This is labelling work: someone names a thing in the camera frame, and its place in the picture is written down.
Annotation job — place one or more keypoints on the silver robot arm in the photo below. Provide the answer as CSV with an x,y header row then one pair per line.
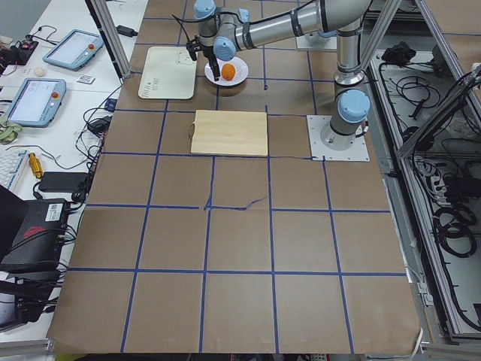
x,y
223,32

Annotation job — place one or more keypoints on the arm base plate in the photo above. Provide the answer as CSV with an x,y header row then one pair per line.
x,y
326,145
318,41

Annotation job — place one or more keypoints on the blue teach pendant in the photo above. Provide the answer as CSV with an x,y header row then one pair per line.
x,y
74,50
36,102

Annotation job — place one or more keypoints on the black power adapter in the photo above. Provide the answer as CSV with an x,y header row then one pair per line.
x,y
126,31

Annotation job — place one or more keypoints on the black computer box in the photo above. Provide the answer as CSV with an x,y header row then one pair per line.
x,y
31,234

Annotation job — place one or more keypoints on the aluminium frame post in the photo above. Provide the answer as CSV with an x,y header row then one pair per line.
x,y
103,21

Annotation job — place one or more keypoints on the wooden cutting board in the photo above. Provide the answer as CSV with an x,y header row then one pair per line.
x,y
233,133

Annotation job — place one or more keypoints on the orange fruit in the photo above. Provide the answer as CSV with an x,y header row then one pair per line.
x,y
228,71

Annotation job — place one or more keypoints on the cream bear tray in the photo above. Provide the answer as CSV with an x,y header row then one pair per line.
x,y
169,73

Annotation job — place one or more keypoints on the flat black power brick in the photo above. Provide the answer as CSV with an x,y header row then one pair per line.
x,y
61,182

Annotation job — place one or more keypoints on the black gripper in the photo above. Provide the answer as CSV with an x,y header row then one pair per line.
x,y
211,56

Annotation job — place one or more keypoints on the white round plate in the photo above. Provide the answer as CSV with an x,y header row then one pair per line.
x,y
242,70

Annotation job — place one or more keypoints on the far blue teach pendant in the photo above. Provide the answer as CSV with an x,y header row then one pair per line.
x,y
74,50

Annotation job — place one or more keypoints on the white keyboard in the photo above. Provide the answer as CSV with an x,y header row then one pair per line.
x,y
12,164

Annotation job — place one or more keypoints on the near blue teach pendant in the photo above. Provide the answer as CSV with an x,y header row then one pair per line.
x,y
36,102

